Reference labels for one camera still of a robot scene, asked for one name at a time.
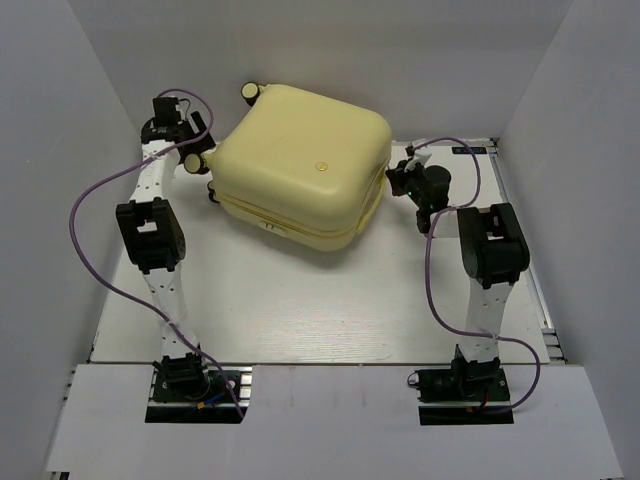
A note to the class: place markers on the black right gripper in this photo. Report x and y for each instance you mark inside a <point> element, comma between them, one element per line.
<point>398,174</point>

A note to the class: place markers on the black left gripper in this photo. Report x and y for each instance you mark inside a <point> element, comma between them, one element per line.
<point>201,145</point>

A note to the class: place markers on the yellow suitcase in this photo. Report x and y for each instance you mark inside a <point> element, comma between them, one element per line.
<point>302,166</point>

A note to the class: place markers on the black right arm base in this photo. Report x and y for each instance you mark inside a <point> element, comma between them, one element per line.
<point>443,402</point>

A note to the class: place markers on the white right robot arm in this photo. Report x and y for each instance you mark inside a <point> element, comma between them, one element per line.
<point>494,254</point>

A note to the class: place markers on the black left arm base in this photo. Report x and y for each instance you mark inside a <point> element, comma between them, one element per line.
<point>204,402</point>

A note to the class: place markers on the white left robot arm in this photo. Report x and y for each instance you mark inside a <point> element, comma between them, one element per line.
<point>154,239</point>

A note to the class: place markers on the blue table label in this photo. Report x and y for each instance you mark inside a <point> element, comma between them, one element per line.
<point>460,150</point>

